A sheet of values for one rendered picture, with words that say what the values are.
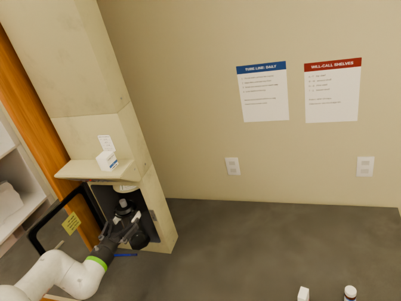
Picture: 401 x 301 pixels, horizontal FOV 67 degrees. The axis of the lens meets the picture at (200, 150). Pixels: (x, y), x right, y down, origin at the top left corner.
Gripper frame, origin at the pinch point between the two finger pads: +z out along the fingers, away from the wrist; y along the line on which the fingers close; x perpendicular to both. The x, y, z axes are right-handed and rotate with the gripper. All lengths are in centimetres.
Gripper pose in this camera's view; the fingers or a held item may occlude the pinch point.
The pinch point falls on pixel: (127, 215)
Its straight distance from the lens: 146.1
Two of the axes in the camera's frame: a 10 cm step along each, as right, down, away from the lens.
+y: -9.4, 0.1, 3.5
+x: 2.0, 8.4, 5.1
